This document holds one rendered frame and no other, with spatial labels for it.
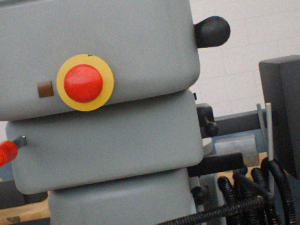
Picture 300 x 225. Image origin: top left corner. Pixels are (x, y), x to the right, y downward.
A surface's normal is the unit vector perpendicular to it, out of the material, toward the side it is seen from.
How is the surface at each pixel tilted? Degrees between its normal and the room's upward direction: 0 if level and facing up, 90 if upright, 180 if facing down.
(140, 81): 99
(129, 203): 90
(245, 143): 90
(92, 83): 91
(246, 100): 90
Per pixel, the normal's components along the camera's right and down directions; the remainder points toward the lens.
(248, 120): 0.00, 0.07
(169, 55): 0.47, -0.02
